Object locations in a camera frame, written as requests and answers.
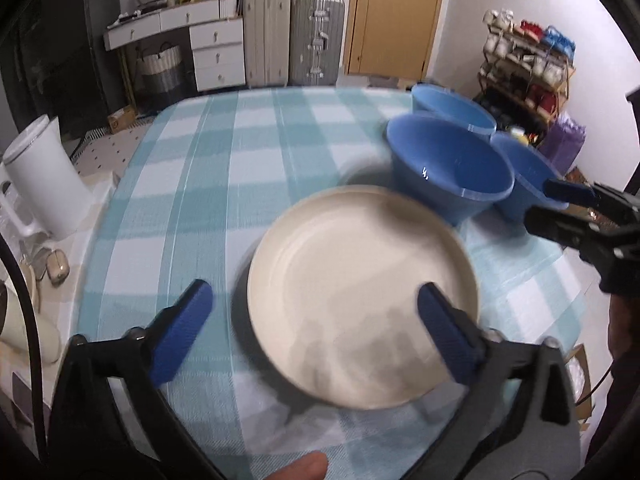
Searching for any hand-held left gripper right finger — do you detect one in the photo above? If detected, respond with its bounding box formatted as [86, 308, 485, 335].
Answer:
[400, 282, 583, 480]

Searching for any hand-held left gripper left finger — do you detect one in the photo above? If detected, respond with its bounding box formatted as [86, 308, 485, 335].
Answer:
[47, 279, 226, 480]

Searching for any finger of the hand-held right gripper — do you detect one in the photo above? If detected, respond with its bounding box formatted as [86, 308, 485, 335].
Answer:
[524, 204, 603, 262]
[542, 179, 601, 207]

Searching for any blue bowl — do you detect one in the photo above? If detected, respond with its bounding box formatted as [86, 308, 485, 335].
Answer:
[410, 83, 498, 137]
[489, 132, 572, 224]
[385, 113, 516, 227]

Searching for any cream round plate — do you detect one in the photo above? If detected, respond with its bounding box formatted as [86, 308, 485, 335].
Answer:
[246, 185, 482, 397]

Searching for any person's right hand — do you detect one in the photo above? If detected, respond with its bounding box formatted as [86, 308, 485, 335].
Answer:
[607, 296, 636, 363]

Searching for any person's left hand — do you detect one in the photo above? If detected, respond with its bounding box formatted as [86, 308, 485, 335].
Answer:
[265, 451, 329, 480]

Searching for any purple plastic bag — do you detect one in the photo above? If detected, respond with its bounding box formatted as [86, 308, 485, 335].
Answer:
[539, 112, 587, 174]

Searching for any wooden shoe rack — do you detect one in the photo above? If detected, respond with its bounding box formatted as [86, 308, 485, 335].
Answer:
[476, 25, 577, 133]

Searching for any patterned cardboard box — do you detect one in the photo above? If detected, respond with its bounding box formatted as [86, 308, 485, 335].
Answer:
[564, 344, 597, 422]

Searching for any beige earbud case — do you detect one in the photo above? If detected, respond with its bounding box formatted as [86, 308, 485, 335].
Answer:
[44, 248, 70, 286]

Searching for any dotted beige floor mat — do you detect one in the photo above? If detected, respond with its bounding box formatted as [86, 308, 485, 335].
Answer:
[71, 126, 152, 177]

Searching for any white electric kettle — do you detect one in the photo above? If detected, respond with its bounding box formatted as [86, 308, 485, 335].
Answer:
[0, 114, 97, 242]

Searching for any small cardboard box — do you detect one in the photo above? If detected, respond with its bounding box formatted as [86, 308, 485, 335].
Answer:
[107, 104, 137, 134]

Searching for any wooden door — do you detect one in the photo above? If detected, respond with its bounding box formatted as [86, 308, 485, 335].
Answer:
[343, 0, 449, 77]

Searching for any woven laundry basket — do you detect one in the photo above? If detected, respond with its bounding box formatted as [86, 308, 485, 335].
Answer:
[135, 43, 184, 94]

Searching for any white drawer dresser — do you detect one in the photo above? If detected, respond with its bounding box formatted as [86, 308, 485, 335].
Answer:
[103, 0, 246, 93]

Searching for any silver suitcase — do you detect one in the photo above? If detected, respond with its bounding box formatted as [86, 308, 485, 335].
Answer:
[289, 0, 346, 87]

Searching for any black cabinet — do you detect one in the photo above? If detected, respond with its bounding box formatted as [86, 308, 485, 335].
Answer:
[0, 0, 87, 161]

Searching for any beige suitcase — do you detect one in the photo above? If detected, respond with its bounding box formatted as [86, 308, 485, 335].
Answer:
[243, 0, 292, 89]

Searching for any dark grey refrigerator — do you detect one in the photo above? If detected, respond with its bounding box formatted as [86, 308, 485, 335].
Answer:
[75, 0, 122, 131]

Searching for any black cable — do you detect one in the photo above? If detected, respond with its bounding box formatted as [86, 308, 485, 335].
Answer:
[0, 234, 52, 463]

